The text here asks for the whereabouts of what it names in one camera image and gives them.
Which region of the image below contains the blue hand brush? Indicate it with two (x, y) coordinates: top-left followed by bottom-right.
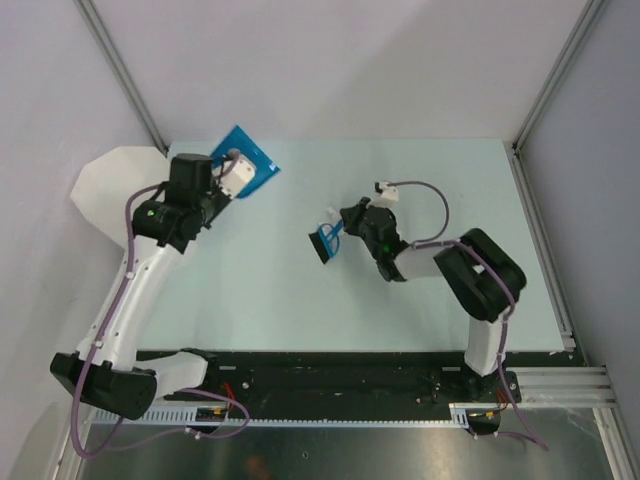
(308, 220), (344, 264)

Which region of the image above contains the blue dustpan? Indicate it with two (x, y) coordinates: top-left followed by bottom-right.
(210, 125), (281, 199)

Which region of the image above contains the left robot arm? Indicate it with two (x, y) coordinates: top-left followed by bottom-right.
(50, 150), (256, 420)

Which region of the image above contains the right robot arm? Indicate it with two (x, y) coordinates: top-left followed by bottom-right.
(339, 197), (527, 401)

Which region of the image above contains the translucent white waste bin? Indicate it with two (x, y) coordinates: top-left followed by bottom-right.
(70, 146), (169, 248)

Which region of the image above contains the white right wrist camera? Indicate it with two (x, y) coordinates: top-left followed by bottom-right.
(370, 181), (399, 209)

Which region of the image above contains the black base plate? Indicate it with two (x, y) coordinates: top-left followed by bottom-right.
(134, 351), (524, 422)

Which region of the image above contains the grey cable duct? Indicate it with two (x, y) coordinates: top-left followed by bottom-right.
(94, 402), (474, 429)

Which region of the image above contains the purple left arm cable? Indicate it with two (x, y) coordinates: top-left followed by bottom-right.
(69, 184), (254, 459)

